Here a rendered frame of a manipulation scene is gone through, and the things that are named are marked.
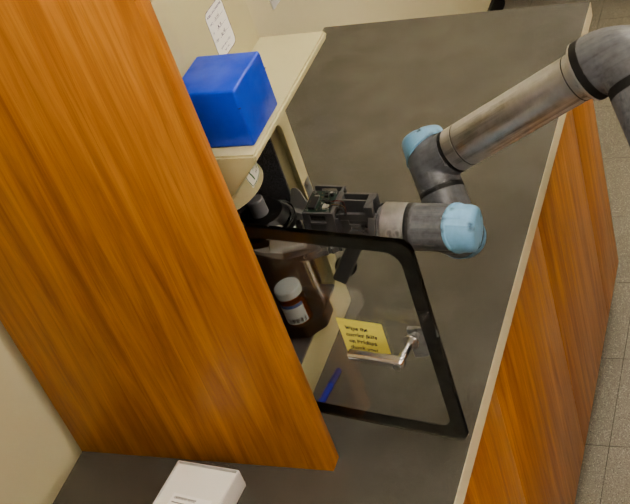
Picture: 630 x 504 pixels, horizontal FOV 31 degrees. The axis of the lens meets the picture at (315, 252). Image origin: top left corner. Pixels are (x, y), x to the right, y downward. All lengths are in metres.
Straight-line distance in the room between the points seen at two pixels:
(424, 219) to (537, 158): 0.66
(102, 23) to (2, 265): 0.53
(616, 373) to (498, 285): 1.15
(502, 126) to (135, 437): 0.81
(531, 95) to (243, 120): 0.46
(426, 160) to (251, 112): 0.40
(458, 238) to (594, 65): 0.32
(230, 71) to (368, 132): 1.05
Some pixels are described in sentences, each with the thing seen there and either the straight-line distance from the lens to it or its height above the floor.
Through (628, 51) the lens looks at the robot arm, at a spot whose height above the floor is 1.45.
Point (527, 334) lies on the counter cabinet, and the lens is 2.29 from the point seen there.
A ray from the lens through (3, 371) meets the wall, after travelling 1.95.
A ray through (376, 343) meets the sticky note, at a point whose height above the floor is 1.18.
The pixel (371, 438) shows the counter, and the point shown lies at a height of 0.94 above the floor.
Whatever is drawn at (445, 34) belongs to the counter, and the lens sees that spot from 2.86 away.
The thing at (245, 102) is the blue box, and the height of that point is 1.57.
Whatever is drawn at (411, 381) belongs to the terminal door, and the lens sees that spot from 1.69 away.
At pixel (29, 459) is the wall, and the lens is 2.02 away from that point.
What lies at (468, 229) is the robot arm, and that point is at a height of 1.25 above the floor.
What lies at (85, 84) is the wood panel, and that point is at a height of 1.69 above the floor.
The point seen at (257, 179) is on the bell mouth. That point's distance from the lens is 1.81.
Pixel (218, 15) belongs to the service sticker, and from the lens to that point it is 1.70.
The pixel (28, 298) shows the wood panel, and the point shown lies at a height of 1.32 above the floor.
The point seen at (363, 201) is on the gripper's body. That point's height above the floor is 1.29.
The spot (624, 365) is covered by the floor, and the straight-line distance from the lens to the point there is 3.19.
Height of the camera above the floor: 2.30
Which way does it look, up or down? 37 degrees down
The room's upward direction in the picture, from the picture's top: 20 degrees counter-clockwise
